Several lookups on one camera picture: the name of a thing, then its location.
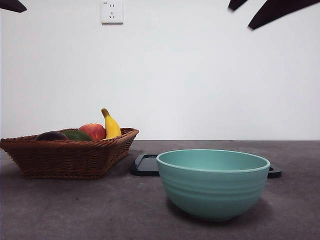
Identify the dark purple plum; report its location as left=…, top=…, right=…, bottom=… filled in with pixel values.
left=34, top=131, right=70, bottom=141

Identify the teal ribbed bowl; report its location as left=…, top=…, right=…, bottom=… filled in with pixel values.
left=156, top=149, right=271, bottom=222

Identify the green avocado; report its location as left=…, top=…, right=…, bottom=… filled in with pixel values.
left=61, top=129, right=93, bottom=141

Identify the red yellow apple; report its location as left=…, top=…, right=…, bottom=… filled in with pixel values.
left=78, top=122, right=107, bottom=141

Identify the yellow banana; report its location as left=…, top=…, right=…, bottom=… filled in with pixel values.
left=101, top=108, right=123, bottom=140

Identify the brown wicker basket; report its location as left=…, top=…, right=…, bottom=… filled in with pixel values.
left=0, top=127, right=140, bottom=180

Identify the black rectangular tray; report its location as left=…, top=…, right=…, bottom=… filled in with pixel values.
left=129, top=153, right=283, bottom=179

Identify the white wall power socket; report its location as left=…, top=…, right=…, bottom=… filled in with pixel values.
left=101, top=1, right=124, bottom=25

